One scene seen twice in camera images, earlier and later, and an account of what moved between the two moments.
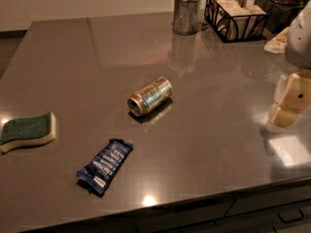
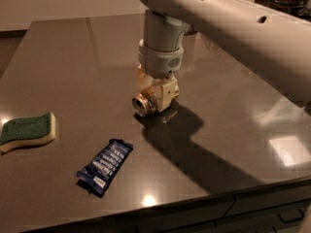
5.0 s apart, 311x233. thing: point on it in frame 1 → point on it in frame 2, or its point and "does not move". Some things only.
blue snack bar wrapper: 97,175 does not move
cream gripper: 300,41 → 159,63
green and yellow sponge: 29,131 does not move
